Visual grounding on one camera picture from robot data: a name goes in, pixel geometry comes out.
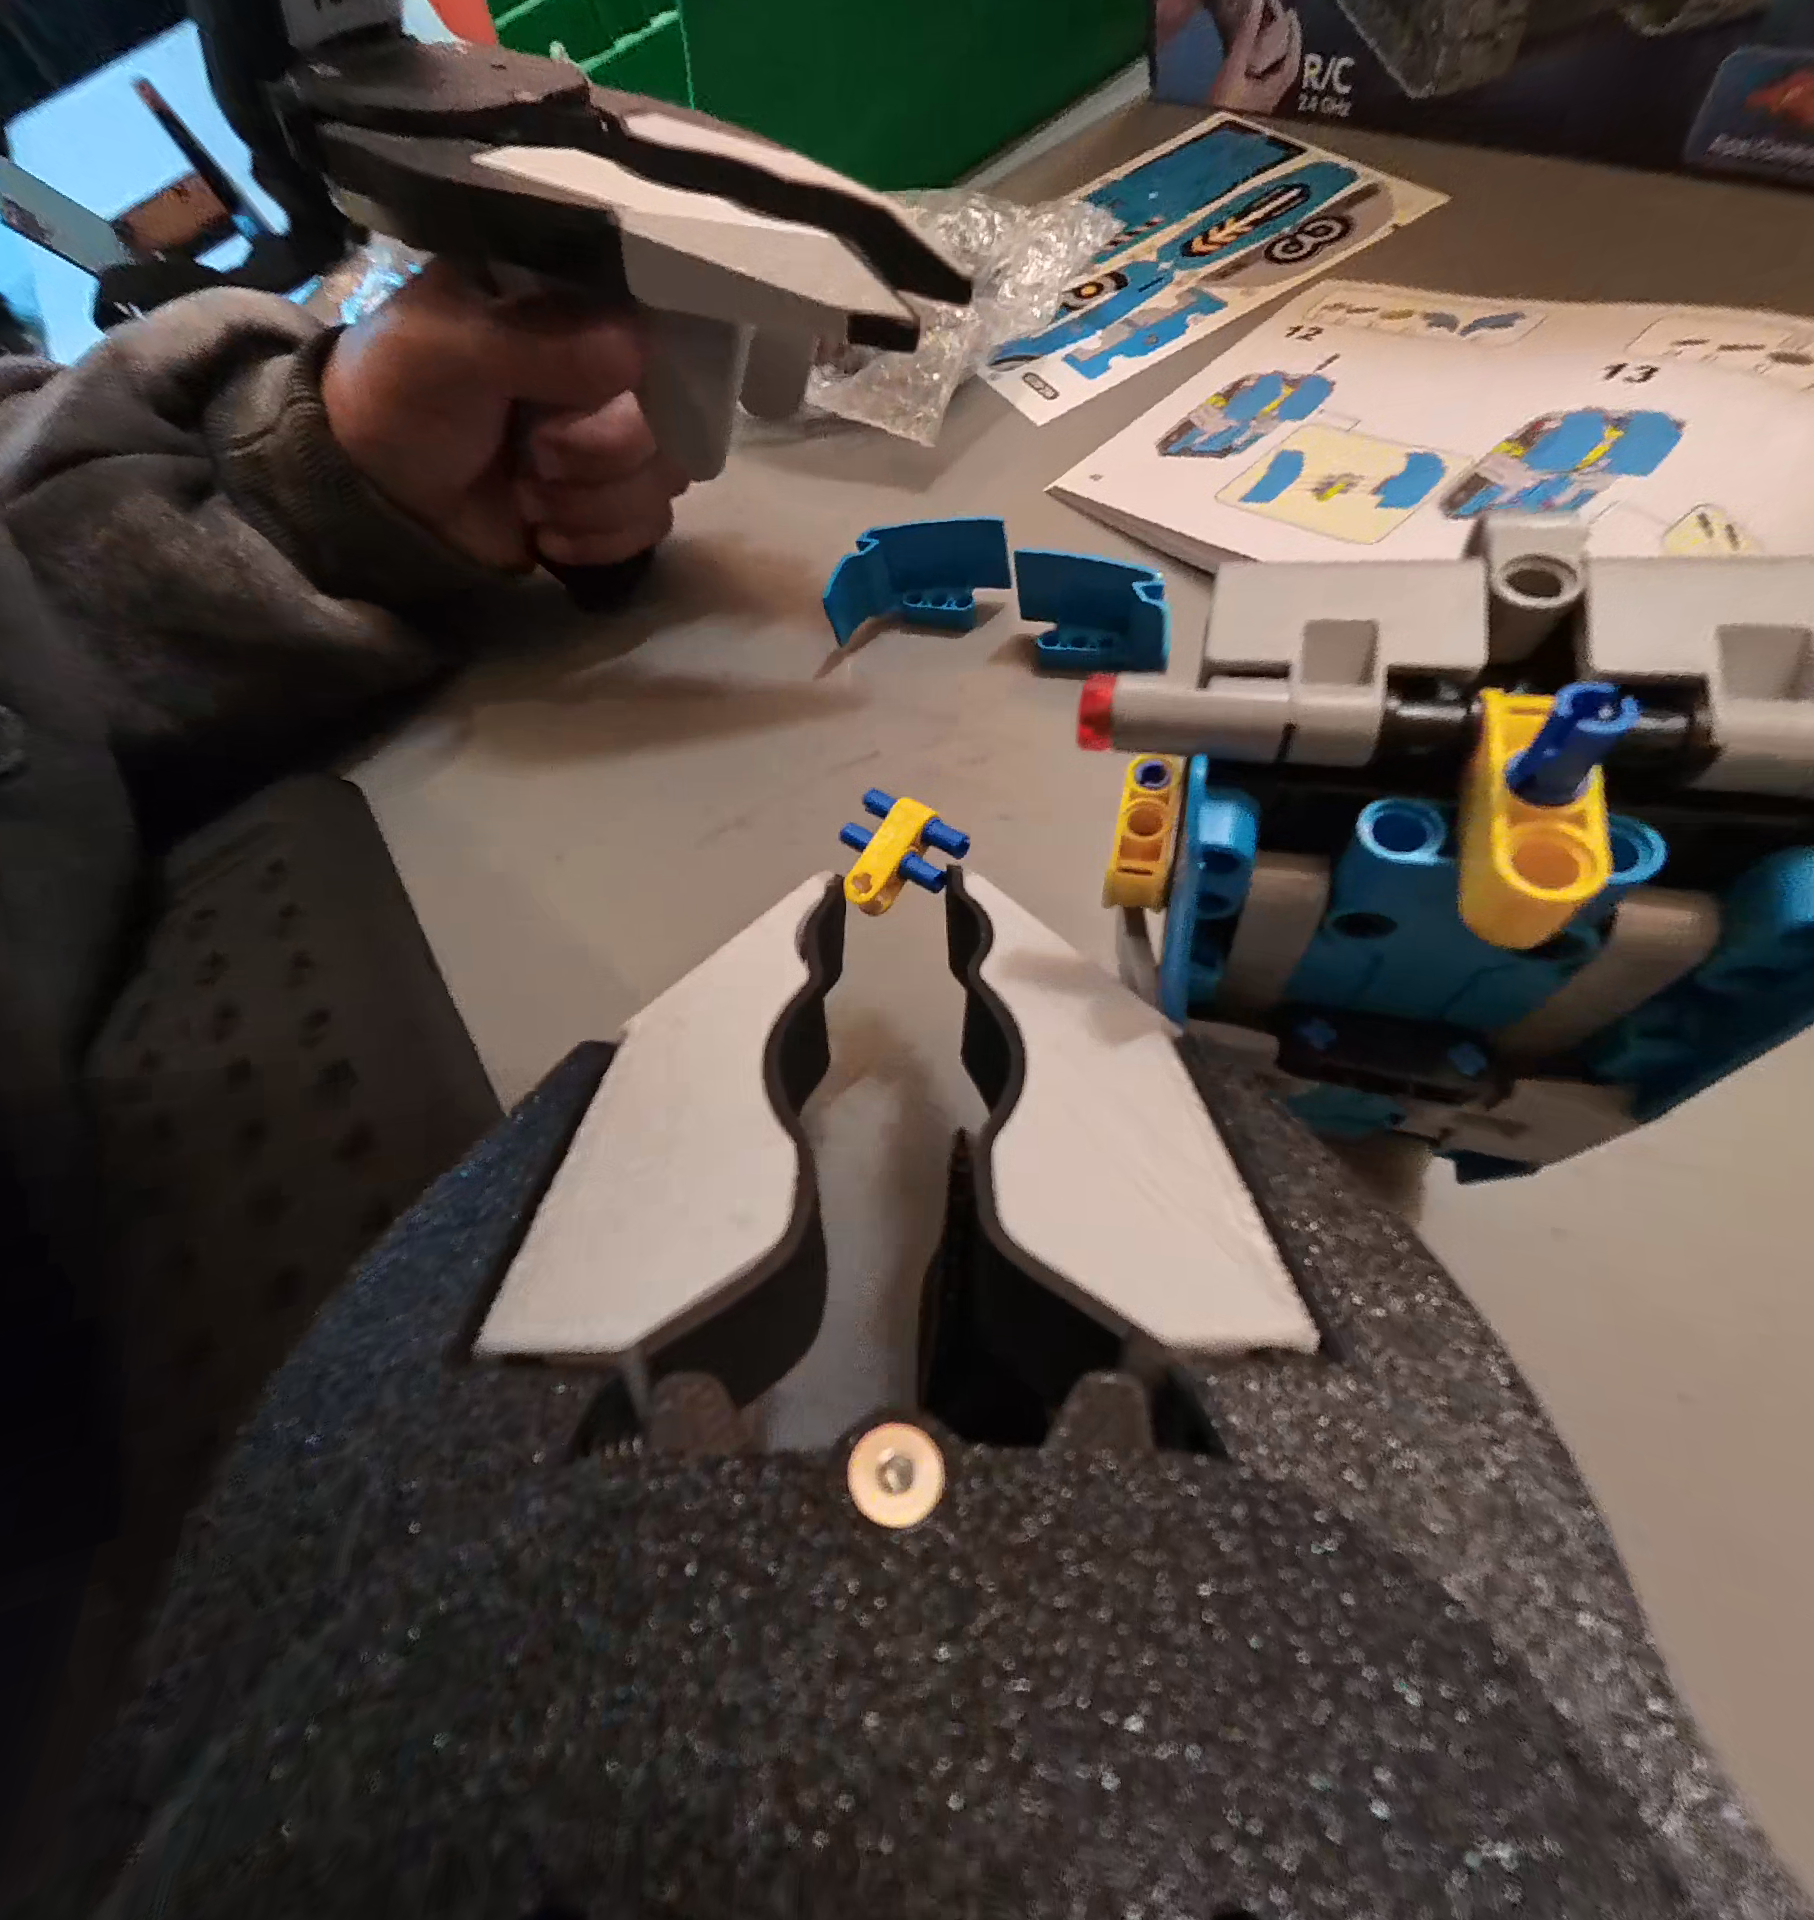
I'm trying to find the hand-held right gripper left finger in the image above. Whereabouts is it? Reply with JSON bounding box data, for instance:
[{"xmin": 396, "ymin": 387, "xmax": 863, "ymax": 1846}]
[{"xmin": 473, "ymin": 873, "xmax": 849, "ymax": 1423}]

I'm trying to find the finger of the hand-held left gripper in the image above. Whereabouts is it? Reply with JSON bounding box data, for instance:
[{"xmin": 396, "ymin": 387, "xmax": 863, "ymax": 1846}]
[
  {"xmin": 617, "ymin": 193, "xmax": 925, "ymax": 357},
  {"xmin": 473, "ymin": 89, "xmax": 983, "ymax": 311}
]

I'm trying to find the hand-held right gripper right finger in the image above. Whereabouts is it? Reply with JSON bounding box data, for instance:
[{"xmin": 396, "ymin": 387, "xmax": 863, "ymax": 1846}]
[{"xmin": 940, "ymin": 866, "xmax": 1325, "ymax": 1367}]

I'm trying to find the blue curved panel piece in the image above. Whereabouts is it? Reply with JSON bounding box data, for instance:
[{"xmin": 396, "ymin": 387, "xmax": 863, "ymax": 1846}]
[
  {"xmin": 1010, "ymin": 548, "xmax": 1175, "ymax": 675},
  {"xmin": 822, "ymin": 515, "xmax": 1017, "ymax": 649}
]

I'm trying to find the yellow connector piece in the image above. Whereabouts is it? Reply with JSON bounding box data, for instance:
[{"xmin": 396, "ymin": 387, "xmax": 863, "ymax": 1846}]
[{"xmin": 845, "ymin": 798, "xmax": 942, "ymax": 917}]

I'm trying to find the yellow connector with blue pin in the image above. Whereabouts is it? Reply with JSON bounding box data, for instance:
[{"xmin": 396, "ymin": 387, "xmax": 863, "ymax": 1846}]
[{"xmin": 861, "ymin": 787, "xmax": 976, "ymax": 861}]

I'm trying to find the person's left forearm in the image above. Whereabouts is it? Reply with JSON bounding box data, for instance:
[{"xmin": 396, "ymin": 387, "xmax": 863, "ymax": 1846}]
[{"xmin": 0, "ymin": 284, "xmax": 451, "ymax": 752}]

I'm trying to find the grey desk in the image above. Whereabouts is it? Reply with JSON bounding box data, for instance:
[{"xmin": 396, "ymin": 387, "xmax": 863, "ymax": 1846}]
[{"xmin": 336, "ymin": 89, "xmax": 1814, "ymax": 1920}]

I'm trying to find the person's left hand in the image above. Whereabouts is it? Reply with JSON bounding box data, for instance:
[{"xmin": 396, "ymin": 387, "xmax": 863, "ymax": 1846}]
[{"xmin": 321, "ymin": 252, "xmax": 694, "ymax": 575}]

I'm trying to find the clear plastic parts bag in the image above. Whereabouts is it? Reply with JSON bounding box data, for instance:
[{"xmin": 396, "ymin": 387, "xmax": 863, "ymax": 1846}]
[
  {"xmin": 314, "ymin": 246, "xmax": 432, "ymax": 327},
  {"xmin": 809, "ymin": 187, "xmax": 1129, "ymax": 446}
]

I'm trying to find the green storage bin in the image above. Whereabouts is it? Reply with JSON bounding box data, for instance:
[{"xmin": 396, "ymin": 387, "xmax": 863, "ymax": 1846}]
[{"xmin": 487, "ymin": 0, "xmax": 1160, "ymax": 191}]

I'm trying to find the grey blue toy robot build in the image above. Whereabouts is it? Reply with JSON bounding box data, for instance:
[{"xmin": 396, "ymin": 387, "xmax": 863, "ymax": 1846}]
[{"xmin": 1078, "ymin": 515, "xmax": 1814, "ymax": 1191}]

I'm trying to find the black perforated chair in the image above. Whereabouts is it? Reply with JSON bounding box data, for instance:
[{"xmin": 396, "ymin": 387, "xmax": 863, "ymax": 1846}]
[{"xmin": 81, "ymin": 772, "xmax": 508, "ymax": 1442}]

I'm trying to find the blue sticker sheet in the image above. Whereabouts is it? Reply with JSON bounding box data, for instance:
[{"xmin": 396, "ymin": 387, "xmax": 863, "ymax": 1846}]
[{"xmin": 974, "ymin": 112, "xmax": 1452, "ymax": 433}]

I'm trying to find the instruction booklet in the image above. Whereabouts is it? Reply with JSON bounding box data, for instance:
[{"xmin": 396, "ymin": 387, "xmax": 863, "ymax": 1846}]
[{"xmin": 1047, "ymin": 277, "xmax": 1814, "ymax": 583}]

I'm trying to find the toy robot kit box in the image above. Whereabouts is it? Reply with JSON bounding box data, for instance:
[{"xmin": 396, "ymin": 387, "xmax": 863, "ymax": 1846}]
[{"xmin": 1147, "ymin": 0, "xmax": 1814, "ymax": 191}]

